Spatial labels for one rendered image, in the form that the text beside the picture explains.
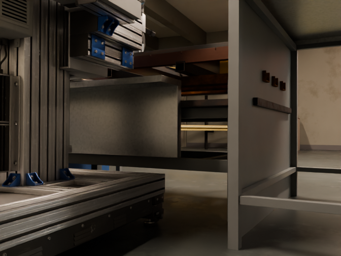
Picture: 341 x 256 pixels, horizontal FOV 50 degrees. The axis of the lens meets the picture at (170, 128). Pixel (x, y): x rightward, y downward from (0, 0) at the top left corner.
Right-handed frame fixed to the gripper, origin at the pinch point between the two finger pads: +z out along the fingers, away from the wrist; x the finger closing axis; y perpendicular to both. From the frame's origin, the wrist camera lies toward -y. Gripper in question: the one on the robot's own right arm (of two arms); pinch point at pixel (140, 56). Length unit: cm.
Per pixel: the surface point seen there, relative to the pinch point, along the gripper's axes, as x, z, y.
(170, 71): -37.3, 3.3, 0.5
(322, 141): -784, 65, -20
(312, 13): -26, -18, -91
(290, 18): -28, -18, -79
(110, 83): 36.4, 20.5, -6.5
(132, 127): 20.4, 41.7, -8.4
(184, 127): -574, 33, 254
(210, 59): 16, 9, -50
